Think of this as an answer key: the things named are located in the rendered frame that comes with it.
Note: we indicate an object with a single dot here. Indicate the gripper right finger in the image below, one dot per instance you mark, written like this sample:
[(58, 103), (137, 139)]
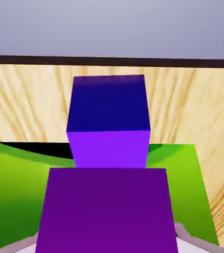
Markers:
[(191, 246)]

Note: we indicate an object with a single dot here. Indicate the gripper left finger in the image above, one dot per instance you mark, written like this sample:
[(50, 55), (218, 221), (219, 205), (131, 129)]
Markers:
[(24, 247)]

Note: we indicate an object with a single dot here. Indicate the small purple cube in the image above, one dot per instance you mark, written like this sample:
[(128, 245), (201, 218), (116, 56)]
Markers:
[(107, 209)]

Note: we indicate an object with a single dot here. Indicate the small violet cube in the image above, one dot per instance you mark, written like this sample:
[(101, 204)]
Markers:
[(108, 110)]

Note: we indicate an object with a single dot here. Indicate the large green box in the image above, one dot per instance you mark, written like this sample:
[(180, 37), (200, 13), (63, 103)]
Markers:
[(11, 189)]

